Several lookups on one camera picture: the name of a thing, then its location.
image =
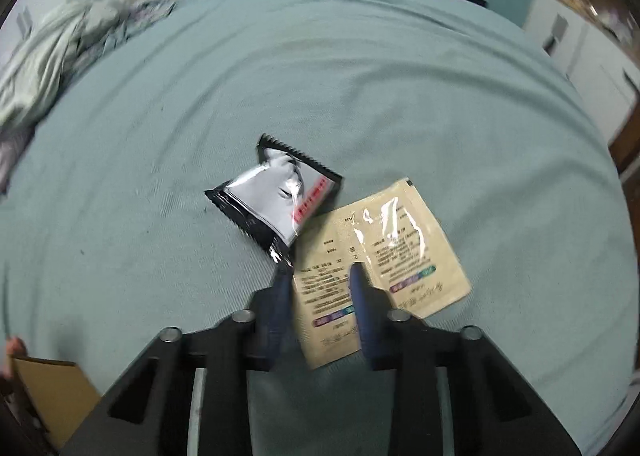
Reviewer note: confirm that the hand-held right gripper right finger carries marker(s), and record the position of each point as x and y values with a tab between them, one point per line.
361	306

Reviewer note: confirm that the white wardrobe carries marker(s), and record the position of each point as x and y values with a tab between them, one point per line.
585	66

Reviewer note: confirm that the wooden frame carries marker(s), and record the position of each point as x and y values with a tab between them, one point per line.
627	146

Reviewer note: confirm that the brown cardboard box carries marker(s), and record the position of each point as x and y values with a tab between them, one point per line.
55	396

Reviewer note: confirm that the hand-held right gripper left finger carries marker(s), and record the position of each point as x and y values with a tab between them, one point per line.
277	306

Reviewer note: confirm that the silver red-label snack packet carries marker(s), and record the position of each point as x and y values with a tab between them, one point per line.
275	196

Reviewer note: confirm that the beige twin sachet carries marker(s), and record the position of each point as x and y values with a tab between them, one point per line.
400	246

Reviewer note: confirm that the crumpled grey duvet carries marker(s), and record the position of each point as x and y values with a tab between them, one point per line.
55	46

